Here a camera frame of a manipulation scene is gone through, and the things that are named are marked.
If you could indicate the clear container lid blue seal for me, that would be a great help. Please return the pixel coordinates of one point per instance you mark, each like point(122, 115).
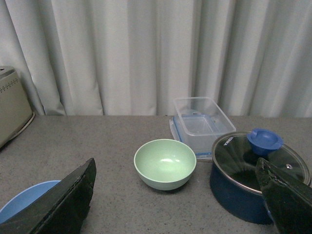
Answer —
point(185, 143)

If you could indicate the blue bowl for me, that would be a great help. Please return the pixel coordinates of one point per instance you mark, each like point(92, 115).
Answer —
point(24, 199)

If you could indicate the glass pot lid blue knob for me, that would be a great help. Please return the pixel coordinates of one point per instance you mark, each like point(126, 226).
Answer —
point(236, 154)

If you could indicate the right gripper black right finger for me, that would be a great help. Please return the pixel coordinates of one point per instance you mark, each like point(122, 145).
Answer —
point(288, 200)

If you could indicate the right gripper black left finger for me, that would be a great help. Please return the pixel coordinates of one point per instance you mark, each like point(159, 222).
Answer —
point(61, 210)

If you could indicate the cream and steel toaster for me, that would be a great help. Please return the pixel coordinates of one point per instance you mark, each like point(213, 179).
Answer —
point(15, 111)

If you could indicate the white curtain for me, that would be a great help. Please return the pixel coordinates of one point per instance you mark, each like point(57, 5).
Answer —
point(134, 57)

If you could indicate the green bowl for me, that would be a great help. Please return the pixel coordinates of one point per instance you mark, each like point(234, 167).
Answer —
point(165, 164)

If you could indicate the dark blue pot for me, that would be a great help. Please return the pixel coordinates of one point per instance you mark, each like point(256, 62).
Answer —
point(245, 205)

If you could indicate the clear plastic container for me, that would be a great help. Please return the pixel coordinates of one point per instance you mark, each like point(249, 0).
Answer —
point(204, 106)

